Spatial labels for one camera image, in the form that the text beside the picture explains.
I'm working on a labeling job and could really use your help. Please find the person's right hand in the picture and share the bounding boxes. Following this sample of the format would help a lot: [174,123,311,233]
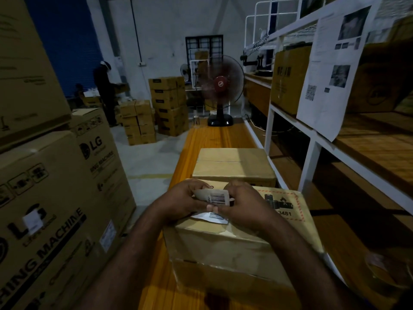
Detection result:
[206,180,279,232]

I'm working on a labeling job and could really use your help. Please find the person's left hand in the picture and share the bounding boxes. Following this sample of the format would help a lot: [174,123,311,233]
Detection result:
[154,179,216,224]

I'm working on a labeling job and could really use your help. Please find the white barcode sticker sheet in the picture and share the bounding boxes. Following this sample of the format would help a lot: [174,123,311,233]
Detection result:
[193,188,235,208]

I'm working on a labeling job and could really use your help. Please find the person's right forearm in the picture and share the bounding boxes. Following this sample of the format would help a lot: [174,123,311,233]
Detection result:
[258,216,371,310]

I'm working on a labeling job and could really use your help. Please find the person's left forearm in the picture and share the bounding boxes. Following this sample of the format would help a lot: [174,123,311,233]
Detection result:
[72,206,175,310]

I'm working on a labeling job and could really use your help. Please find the white barcode label on box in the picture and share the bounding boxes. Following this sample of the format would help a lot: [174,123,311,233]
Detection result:
[190,212,229,225]

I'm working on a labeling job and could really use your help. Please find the cardboard box with red-bordered label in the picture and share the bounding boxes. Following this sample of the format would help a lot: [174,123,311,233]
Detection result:
[162,179,325,310]

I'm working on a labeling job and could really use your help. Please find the plain sealed cardboard box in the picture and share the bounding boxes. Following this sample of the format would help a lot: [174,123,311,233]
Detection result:
[192,148,277,188]

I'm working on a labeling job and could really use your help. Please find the long wooden workbench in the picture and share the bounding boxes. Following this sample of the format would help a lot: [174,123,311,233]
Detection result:
[138,118,326,310]

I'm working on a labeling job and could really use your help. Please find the low stack of cardboard boxes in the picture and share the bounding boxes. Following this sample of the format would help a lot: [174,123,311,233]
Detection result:
[119,99,157,146]

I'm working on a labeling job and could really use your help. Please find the tall stack of cardboard boxes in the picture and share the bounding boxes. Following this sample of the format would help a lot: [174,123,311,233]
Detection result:
[148,76,190,137]

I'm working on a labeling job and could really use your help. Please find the large washing machine carton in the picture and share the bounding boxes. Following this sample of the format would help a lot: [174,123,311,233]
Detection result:
[0,130,137,310]
[69,108,136,229]

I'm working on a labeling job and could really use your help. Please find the white metal shelving rack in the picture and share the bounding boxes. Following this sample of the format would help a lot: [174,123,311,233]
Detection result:
[243,0,413,220]

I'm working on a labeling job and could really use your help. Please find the brown carton with black print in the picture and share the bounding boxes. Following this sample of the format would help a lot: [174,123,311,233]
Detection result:
[270,46,312,115]

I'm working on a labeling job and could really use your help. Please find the black barred window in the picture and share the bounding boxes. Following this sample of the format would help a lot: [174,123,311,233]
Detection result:
[185,35,224,74]

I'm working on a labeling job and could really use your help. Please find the white printed paper notice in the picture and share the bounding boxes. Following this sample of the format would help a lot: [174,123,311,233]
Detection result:
[296,0,384,142]

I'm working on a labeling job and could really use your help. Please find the dark brown carton on shelf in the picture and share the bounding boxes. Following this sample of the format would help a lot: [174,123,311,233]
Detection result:
[346,42,413,114]

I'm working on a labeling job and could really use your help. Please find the large plain cardboard carton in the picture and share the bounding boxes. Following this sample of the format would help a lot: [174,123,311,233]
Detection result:
[0,0,72,149]

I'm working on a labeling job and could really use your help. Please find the red pedestal fan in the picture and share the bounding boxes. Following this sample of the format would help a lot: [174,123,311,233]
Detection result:
[197,55,245,127]

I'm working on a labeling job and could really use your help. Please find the white metal frame cart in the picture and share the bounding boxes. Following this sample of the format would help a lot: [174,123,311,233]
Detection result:
[188,48,210,91]

